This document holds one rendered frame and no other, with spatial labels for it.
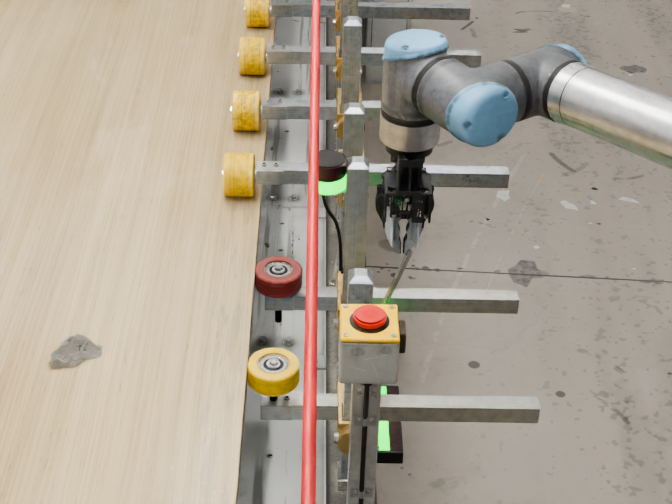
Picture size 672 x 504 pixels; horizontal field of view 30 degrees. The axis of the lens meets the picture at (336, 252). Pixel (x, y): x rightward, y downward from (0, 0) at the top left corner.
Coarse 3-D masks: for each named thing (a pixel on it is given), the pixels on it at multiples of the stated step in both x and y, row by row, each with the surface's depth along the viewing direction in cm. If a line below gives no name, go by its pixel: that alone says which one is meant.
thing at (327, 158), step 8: (320, 152) 197; (328, 152) 197; (336, 152) 197; (320, 160) 195; (328, 160) 195; (336, 160) 195; (344, 160) 195; (344, 192) 197; (344, 200) 198; (328, 208) 200; (336, 224) 202
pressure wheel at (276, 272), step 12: (264, 264) 213; (276, 264) 213; (288, 264) 213; (264, 276) 210; (276, 276) 210; (288, 276) 210; (300, 276) 211; (264, 288) 210; (276, 288) 209; (288, 288) 210; (300, 288) 213; (276, 312) 217
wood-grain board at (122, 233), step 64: (0, 0) 303; (64, 0) 304; (128, 0) 305; (192, 0) 306; (0, 64) 274; (64, 64) 275; (128, 64) 276; (192, 64) 277; (0, 128) 251; (64, 128) 251; (128, 128) 252; (192, 128) 253; (0, 192) 231; (64, 192) 231; (128, 192) 232; (192, 192) 233; (256, 192) 233; (0, 256) 214; (64, 256) 214; (128, 256) 215; (192, 256) 215; (256, 256) 217; (0, 320) 199; (64, 320) 200; (128, 320) 200; (192, 320) 201; (0, 384) 186; (64, 384) 187; (128, 384) 187; (192, 384) 188; (0, 448) 175; (64, 448) 176; (128, 448) 176; (192, 448) 176
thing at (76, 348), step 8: (72, 336) 194; (80, 336) 195; (64, 344) 193; (72, 344) 192; (80, 344) 192; (88, 344) 192; (96, 344) 195; (56, 352) 192; (64, 352) 191; (72, 352) 192; (80, 352) 191; (88, 352) 192; (96, 352) 193; (56, 360) 189; (64, 360) 191; (72, 360) 190; (80, 360) 191
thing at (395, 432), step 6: (390, 390) 218; (396, 390) 218; (390, 426) 210; (396, 426) 210; (390, 432) 209; (396, 432) 209; (390, 438) 208; (396, 438) 208; (396, 444) 207; (396, 450) 206
